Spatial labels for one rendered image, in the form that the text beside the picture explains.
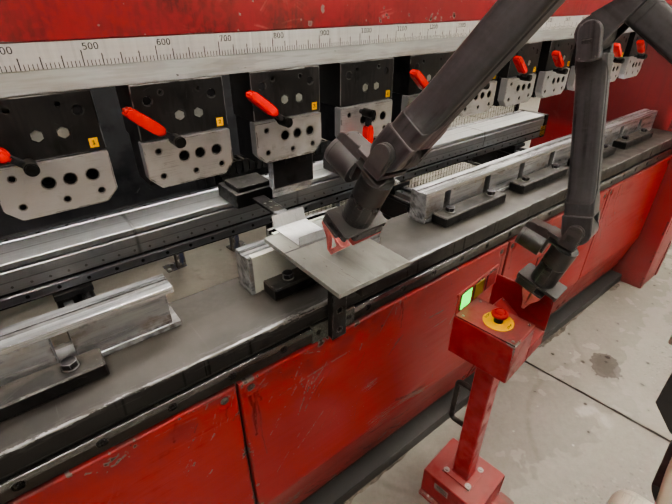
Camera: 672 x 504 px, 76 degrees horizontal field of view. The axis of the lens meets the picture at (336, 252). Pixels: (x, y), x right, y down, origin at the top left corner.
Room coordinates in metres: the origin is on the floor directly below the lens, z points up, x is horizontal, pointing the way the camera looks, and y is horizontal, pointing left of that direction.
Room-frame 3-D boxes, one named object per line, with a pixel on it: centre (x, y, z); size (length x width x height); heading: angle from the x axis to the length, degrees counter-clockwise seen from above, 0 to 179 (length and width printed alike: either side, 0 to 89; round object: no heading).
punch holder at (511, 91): (1.36, -0.51, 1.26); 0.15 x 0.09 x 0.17; 128
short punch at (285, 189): (0.89, 0.10, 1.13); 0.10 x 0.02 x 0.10; 128
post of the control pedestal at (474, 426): (0.84, -0.42, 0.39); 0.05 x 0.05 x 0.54; 44
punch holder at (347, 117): (0.99, -0.04, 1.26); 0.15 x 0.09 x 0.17; 128
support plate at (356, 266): (0.77, 0.00, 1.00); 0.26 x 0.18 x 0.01; 38
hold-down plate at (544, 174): (1.46, -0.73, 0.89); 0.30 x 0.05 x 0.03; 128
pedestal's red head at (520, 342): (0.84, -0.42, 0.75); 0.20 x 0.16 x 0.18; 134
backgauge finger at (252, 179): (1.02, 0.19, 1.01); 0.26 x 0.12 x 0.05; 38
